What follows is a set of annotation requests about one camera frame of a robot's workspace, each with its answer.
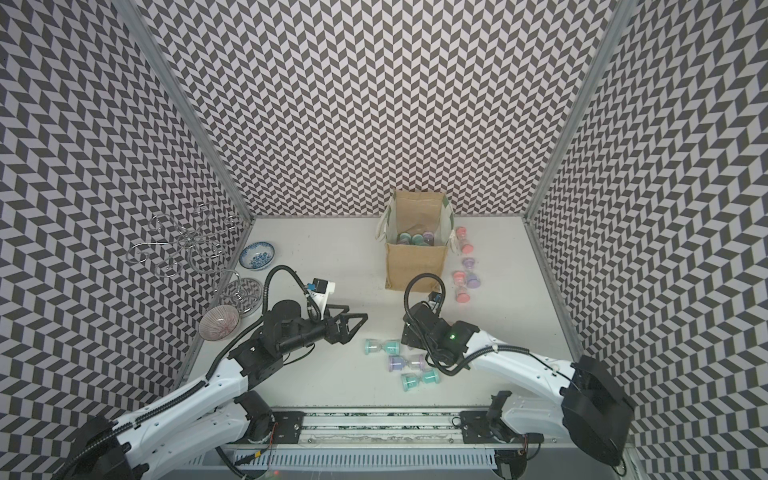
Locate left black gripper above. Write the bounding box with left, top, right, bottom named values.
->
left=280, top=304, right=369, bottom=357

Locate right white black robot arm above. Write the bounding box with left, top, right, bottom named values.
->
left=403, top=302, right=636, bottom=469

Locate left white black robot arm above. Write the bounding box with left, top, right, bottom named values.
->
left=53, top=300, right=368, bottom=479

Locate pink hourglass right middle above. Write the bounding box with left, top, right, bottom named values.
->
left=452, top=271, right=471, bottom=304

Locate pink hourglass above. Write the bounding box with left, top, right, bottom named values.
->
left=452, top=271, right=471, bottom=304
left=455, top=226, right=474, bottom=255

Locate green hourglass front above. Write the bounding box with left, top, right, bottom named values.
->
left=400, top=369, right=440, bottom=392

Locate purple hourglass front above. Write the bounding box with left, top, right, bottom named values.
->
left=387, top=355, right=429, bottom=372

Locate purple hourglass right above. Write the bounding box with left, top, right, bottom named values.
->
left=462, top=257, right=481, bottom=289

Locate pink hourglass back right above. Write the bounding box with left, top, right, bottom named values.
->
left=455, top=226, right=474, bottom=255

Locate clear glass plate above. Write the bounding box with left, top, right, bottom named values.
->
left=219, top=278, right=263, bottom=316

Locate blue white patterned bowl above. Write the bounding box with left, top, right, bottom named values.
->
left=238, top=241, right=276, bottom=271

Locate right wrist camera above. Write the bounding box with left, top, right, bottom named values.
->
left=427, top=291, right=445, bottom=313

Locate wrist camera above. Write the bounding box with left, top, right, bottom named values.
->
left=427, top=291, right=445, bottom=313
left=307, top=278, right=336, bottom=315

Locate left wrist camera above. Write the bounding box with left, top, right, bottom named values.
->
left=307, top=278, right=336, bottom=315

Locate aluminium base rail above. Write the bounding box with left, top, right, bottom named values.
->
left=113, top=406, right=649, bottom=480

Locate wire metal rack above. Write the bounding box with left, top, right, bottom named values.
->
left=123, top=204, right=241, bottom=282

